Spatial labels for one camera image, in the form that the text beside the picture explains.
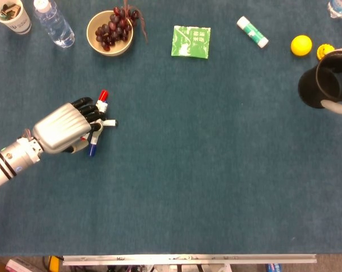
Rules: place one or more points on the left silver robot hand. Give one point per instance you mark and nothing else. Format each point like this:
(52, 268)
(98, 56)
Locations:
(60, 127)

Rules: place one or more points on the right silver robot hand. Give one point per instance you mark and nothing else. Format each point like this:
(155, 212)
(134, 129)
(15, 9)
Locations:
(338, 109)

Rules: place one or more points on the black cup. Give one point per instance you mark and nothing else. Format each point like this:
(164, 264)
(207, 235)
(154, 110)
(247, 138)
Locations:
(309, 88)

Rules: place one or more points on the blue capped white marker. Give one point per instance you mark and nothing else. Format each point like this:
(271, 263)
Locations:
(92, 148)

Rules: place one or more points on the black capped white marker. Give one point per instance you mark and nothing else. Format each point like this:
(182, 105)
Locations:
(111, 123)

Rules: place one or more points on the red capped white marker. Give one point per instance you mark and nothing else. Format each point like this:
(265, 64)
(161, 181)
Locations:
(103, 96)

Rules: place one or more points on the small yellow toy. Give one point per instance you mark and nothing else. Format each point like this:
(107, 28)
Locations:
(323, 50)

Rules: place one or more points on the yellow ball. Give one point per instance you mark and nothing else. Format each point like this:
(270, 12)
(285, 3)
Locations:
(301, 46)

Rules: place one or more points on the beige bowl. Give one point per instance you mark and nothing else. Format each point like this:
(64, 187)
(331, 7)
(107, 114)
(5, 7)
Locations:
(117, 51)

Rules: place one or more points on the clear unlabelled water bottle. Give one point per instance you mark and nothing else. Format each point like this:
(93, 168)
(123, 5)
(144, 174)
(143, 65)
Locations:
(57, 28)

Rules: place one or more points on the blue labelled water bottle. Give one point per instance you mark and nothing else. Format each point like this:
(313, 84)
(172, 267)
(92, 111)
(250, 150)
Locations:
(339, 8)

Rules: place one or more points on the white paper cup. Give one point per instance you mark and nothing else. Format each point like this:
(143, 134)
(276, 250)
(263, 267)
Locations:
(20, 25)

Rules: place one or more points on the dark red grape bunch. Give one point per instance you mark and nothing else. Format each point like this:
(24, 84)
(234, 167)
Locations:
(114, 28)

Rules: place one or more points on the white green glue stick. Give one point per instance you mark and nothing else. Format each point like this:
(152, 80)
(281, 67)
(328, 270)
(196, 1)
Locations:
(253, 32)

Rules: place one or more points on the blue table cloth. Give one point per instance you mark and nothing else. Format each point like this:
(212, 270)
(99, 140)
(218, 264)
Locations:
(170, 170)

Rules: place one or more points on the dark clips in cup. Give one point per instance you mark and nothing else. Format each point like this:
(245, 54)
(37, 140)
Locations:
(9, 11)

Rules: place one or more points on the yellow black tool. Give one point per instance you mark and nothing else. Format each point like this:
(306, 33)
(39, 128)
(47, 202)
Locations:
(55, 265)

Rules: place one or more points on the pink box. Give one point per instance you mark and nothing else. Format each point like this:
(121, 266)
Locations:
(17, 266)

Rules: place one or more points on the green paper packet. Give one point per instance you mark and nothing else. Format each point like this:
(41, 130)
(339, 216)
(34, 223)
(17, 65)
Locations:
(190, 42)

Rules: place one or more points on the blue printed package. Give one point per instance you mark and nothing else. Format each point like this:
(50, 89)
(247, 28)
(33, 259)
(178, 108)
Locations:
(273, 268)

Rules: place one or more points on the aluminium rail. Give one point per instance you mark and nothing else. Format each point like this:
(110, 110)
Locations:
(187, 259)

